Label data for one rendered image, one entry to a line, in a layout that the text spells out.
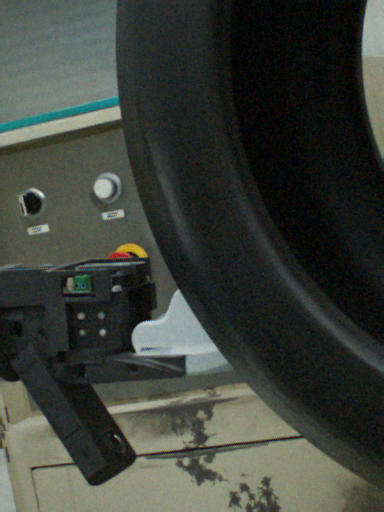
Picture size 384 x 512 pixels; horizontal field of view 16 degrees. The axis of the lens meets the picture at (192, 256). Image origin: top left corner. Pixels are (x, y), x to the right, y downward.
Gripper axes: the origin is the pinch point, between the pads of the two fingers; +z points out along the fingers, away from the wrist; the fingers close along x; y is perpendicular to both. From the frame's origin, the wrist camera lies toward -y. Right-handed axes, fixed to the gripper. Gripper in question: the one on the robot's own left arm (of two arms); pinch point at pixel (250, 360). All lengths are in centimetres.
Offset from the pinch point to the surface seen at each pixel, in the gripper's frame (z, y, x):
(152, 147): -0.5, 15.4, -12.1
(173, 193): 0.6, 12.6, -12.2
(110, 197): -42, 8, 65
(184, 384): -35, -16, 66
